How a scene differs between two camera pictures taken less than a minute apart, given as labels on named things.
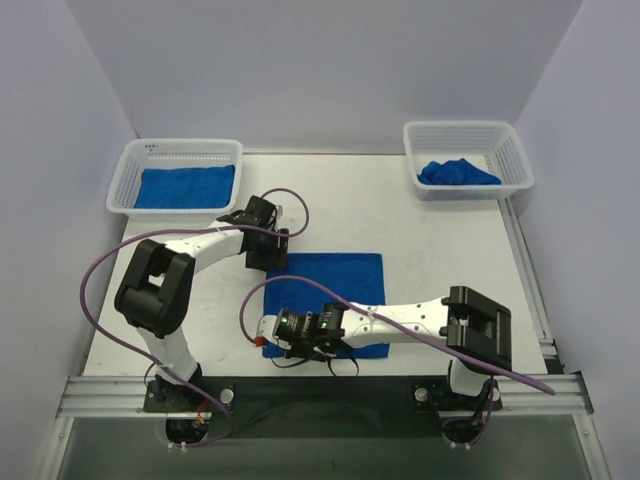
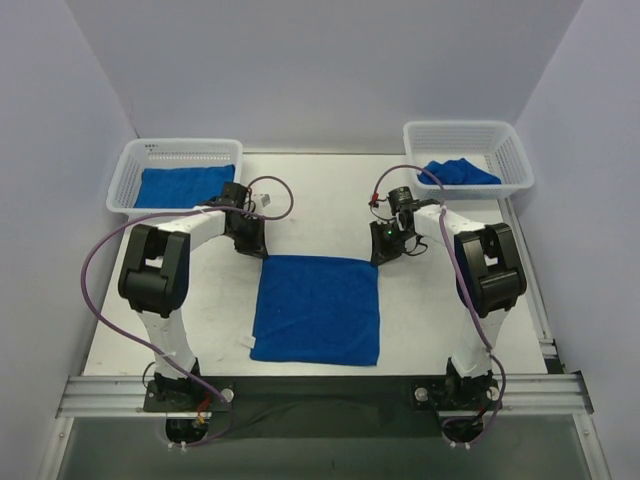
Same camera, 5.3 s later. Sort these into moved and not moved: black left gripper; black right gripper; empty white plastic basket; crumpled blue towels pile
Moved: black right gripper; black left gripper
Not moved: empty white plastic basket; crumpled blue towels pile
